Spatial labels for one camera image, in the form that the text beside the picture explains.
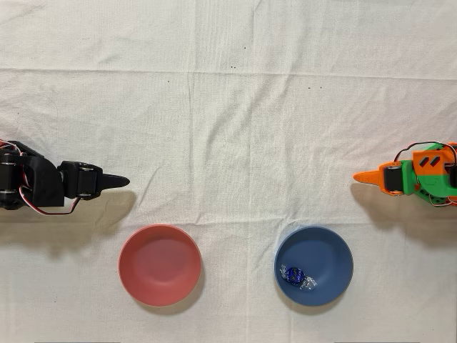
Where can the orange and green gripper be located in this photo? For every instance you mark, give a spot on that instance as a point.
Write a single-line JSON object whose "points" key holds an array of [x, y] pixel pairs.
{"points": [[390, 178]]}

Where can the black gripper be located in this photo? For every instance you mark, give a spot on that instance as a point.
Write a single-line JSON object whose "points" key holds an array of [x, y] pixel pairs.
{"points": [[86, 181]]}

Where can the blue foil-wrapped candy ball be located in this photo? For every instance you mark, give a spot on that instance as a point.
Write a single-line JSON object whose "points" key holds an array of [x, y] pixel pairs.
{"points": [[294, 274]]}

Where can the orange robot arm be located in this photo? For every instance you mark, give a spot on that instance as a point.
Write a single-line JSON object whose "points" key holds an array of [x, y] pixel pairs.
{"points": [[454, 145]]}

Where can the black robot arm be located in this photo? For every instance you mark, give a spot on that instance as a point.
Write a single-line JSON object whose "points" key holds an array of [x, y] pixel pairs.
{"points": [[43, 182]]}

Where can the blue bowl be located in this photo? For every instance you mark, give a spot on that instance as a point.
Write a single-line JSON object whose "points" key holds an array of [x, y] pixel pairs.
{"points": [[321, 246]]}

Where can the pink bowl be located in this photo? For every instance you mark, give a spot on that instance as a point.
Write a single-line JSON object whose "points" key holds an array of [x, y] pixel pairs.
{"points": [[160, 265]]}

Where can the white tablecloth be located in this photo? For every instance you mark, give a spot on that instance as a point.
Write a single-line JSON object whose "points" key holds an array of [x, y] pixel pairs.
{"points": [[228, 107]]}

